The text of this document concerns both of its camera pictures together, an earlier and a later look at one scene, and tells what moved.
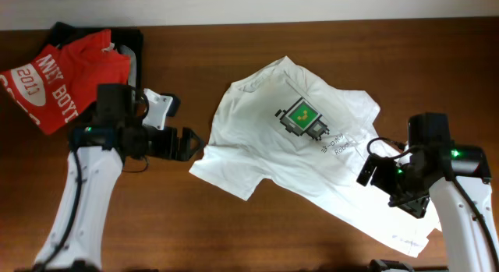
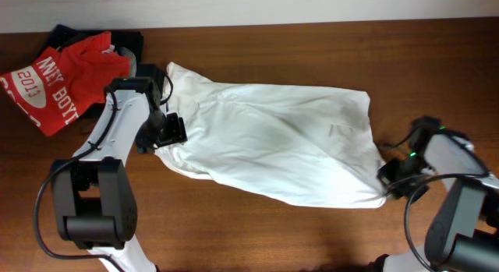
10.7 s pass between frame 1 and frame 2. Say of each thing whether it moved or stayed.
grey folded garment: stayed
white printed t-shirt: moved
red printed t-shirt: stayed
